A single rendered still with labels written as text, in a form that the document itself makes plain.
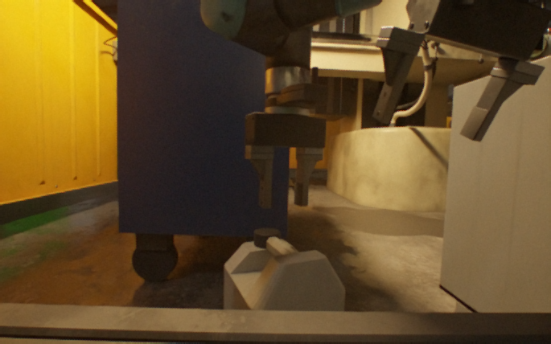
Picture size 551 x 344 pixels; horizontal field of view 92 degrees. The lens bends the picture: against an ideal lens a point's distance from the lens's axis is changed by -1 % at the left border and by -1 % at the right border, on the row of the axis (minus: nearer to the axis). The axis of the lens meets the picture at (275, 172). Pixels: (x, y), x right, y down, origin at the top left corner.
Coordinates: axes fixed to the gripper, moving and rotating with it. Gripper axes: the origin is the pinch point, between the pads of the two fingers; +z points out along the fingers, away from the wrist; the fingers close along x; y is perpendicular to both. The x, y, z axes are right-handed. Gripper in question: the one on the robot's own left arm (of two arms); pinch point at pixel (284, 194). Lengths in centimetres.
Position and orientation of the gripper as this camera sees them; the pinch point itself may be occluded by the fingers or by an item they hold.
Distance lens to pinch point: 46.5
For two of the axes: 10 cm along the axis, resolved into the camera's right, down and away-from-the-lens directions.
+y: -4.1, -0.8, 9.1
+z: -0.3, 10.0, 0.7
